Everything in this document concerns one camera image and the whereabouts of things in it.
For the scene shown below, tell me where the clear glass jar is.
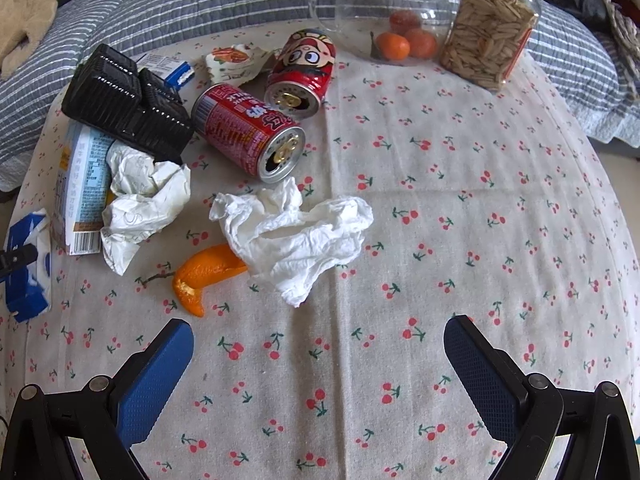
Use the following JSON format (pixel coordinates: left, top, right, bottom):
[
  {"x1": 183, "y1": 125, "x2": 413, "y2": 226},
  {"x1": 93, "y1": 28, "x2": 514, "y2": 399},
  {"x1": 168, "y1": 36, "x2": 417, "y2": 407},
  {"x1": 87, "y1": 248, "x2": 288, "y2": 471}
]
[{"x1": 308, "y1": 0, "x2": 464, "y2": 68}]

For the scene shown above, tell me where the small blue white box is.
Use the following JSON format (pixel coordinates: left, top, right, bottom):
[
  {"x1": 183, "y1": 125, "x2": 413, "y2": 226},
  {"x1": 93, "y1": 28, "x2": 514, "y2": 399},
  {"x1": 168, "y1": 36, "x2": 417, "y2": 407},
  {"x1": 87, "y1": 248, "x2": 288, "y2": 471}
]
[{"x1": 134, "y1": 53, "x2": 195, "y2": 90}]

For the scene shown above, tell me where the plastic jar of seeds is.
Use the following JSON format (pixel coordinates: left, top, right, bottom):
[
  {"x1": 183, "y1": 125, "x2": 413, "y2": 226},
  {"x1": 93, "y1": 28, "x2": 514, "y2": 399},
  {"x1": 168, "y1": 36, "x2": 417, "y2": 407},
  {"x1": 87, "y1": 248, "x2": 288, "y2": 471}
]
[{"x1": 439, "y1": 0, "x2": 542, "y2": 92}]

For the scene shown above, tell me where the black plastic tray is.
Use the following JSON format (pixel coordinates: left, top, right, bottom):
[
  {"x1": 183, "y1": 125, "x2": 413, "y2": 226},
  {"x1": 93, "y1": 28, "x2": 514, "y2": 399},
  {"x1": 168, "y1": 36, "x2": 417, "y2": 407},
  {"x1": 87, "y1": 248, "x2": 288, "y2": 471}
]
[{"x1": 62, "y1": 44, "x2": 193, "y2": 165}]

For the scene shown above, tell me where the white paper wrapper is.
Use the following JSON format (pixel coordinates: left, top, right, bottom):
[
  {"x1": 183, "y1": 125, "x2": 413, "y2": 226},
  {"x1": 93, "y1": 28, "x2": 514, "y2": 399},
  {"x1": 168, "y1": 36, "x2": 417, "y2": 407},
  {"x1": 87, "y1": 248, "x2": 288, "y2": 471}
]
[{"x1": 101, "y1": 141, "x2": 191, "y2": 275}]

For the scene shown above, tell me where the cherry print tablecloth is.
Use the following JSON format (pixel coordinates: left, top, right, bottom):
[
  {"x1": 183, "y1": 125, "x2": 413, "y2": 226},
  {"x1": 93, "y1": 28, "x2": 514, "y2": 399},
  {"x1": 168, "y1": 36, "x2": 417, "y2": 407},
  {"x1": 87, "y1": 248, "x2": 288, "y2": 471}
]
[{"x1": 0, "y1": 18, "x2": 640, "y2": 480}]

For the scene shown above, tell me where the light blue milk carton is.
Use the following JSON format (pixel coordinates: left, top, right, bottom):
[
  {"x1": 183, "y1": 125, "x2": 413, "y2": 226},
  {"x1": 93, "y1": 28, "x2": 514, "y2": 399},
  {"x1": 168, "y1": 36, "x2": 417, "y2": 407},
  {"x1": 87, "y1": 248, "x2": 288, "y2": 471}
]
[{"x1": 52, "y1": 119, "x2": 114, "y2": 256}]

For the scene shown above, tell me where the torn white snack wrapper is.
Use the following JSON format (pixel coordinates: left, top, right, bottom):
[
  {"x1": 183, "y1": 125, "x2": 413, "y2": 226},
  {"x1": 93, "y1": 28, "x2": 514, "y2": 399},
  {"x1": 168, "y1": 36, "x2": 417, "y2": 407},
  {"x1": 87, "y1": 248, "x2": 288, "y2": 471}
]
[{"x1": 204, "y1": 44, "x2": 279, "y2": 87}]

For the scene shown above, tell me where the orange tangerine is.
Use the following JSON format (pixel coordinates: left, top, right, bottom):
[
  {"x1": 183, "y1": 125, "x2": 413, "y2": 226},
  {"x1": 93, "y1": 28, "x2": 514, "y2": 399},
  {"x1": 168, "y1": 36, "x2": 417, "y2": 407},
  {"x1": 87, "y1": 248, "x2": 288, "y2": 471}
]
[
  {"x1": 405, "y1": 28, "x2": 438, "y2": 60},
  {"x1": 388, "y1": 10, "x2": 422, "y2": 36},
  {"x1": 374, "y1": 32, "x2": 411, "y2": 62}
]

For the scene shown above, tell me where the front orange tangerine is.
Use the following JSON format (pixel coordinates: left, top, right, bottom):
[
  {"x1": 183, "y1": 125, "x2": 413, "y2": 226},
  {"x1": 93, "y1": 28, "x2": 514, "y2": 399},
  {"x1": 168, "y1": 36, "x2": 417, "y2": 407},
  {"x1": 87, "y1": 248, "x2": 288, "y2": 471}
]
[{"x1": 374, "y1": 32, "x2": 411, "y2": 62}]

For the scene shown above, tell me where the back orange tangerine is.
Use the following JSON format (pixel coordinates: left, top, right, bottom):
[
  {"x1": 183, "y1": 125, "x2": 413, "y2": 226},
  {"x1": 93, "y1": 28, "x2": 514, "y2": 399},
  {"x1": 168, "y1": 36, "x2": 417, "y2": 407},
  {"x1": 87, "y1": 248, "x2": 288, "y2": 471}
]
[{"x1": 388, "y1": 10, "x2": 422, "y2": 36}]

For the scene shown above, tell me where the grey striped quilt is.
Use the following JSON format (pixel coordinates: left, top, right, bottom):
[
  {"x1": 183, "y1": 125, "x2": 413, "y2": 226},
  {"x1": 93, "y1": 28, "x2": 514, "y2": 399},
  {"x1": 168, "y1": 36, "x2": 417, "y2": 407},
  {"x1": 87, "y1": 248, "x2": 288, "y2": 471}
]
[{"x1": 1, "y1": 0, "x2": 639, "y2": 192}]

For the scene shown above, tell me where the orange peel piece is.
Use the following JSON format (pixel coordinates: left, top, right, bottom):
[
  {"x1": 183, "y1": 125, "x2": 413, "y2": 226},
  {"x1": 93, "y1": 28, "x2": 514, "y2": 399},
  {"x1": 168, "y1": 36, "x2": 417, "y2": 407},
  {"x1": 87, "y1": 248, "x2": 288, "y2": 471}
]
[{"x1": 171, "y1": 244, "x2": 247, "y2": 318}]

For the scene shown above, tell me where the red cartoon face can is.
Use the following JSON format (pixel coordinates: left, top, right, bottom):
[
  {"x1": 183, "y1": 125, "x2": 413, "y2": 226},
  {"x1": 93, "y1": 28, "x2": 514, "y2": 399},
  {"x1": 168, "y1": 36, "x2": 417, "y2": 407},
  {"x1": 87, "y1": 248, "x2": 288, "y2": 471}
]
[{"x1": 265, "y1": 28, "x2": 336, "y2": 120}]

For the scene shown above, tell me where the red text drink can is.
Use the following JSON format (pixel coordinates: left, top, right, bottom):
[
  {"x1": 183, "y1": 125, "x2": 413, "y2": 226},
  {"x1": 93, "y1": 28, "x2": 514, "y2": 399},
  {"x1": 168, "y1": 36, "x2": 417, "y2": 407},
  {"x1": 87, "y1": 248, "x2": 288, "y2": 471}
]
[{"x1": 191, "y1": 82, "x2": 306, "y2": 183}]

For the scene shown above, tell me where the white tissue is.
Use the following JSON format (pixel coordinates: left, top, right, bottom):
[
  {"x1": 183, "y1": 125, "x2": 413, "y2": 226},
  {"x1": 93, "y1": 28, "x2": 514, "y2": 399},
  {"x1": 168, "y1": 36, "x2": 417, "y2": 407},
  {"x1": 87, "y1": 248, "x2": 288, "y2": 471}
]
[{"x1": 209, "y1": 177, "x2": 374, "y2": 308}]

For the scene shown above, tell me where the right orange tangerine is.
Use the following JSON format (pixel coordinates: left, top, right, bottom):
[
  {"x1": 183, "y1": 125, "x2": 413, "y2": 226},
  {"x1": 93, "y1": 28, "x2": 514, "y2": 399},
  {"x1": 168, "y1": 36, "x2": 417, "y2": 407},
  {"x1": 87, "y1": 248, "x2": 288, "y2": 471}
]
[{"x1": 405, "y1": 28, "x2": 438, "y2": 60}]

